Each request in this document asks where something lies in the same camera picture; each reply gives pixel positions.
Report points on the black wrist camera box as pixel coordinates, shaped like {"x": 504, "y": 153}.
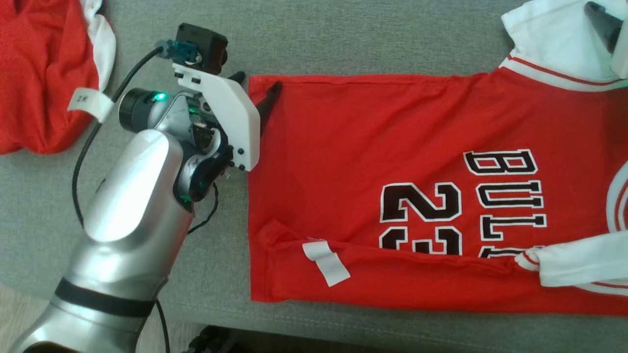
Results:
{"x": 203, "y": 46}

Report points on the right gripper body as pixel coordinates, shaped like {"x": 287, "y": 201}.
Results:
{"x": 622, "y": 61}

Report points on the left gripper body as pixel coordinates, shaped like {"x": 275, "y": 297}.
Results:
{"x": 230, "y": 113}

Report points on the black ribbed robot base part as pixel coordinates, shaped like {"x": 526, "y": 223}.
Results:
{"x": 206, "y": 340}

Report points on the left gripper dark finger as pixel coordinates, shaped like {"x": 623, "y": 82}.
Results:
{"x": 267, "y": 103}
{"x": 239, "y": 77}

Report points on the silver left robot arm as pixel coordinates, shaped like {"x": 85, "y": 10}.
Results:
{"x": 127, "y": 196}

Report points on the red Bulls jersey white sleeves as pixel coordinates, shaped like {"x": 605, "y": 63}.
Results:
{"x": 343, "y": 171}

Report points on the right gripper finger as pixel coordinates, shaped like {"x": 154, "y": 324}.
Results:
{"x": 606, "y": 27}

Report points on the crumpled red and white garment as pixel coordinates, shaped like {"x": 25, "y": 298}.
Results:
{"x": 39, "y": 73}

